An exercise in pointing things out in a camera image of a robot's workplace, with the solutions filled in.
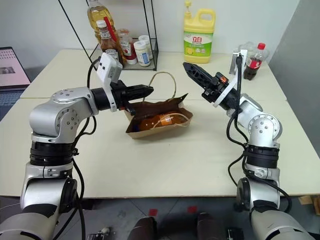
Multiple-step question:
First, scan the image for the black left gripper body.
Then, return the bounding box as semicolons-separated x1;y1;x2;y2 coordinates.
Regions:
110;80;137;116

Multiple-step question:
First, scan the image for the white jar blue label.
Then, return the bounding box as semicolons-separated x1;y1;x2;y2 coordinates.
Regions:
133;40;152;68
137;34;154;61

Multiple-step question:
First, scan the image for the yellow detergent bottle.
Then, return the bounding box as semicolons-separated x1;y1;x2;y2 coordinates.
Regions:
182;0;217;64

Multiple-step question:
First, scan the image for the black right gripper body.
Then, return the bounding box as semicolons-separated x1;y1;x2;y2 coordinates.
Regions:
201;71;230;104

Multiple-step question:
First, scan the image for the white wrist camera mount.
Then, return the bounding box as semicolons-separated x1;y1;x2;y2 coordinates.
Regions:
213;48;249;109
96;51;124;113

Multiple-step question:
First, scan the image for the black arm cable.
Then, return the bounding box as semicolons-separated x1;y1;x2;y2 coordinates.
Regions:
52;59;101;240
225;53;293;214

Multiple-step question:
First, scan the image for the squeeze ketchup bottle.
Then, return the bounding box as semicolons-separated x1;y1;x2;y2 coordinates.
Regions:
116;28;139;66

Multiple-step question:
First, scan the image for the cola bottle red cap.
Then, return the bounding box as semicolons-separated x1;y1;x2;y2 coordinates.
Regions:
243;42;267;82

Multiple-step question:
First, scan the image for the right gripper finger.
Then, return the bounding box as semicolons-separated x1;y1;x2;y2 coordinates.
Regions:
182;61;217;84
182;66;214;92

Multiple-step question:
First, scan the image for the dark rounded shape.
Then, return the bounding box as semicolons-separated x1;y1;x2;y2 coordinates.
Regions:
127;215;159;240

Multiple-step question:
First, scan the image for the brown cardboard piece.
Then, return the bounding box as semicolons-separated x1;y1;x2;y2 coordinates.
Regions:
298;194;320;215

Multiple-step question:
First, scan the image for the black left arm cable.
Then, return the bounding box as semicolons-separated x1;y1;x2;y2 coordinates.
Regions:
52;59;101;240

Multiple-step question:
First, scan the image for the orange drink bottle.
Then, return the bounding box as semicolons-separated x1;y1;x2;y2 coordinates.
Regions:
134;112;189;132

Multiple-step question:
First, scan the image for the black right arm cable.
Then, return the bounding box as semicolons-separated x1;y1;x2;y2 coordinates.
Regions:
225;53;293;214

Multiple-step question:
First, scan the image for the brown paper bag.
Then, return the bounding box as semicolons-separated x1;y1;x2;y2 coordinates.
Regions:
124;71;194;140

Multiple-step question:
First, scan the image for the black wire rack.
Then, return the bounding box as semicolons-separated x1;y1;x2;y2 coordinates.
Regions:
57;0;160;72

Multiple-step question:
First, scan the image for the open laptop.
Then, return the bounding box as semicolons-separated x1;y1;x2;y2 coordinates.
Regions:
0;45;32;121

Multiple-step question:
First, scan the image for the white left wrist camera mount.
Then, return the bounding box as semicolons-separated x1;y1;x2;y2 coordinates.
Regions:
96;51;124;113

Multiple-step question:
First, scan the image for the tall glass ketchup bottle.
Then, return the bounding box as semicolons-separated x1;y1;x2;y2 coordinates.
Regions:
96;20;125;66

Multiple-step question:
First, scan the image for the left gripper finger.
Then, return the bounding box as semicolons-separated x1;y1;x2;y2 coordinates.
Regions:
127;84;155;95
127;90;154;102

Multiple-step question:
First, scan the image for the clear plastic container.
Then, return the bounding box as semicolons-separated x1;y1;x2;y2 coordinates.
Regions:
237;40;271;64

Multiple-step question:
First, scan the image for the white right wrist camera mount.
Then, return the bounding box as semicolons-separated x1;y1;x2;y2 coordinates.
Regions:
213;48;249;109

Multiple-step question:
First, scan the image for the cooking oil bottle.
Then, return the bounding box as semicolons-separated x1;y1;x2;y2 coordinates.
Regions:
86;0;119;51

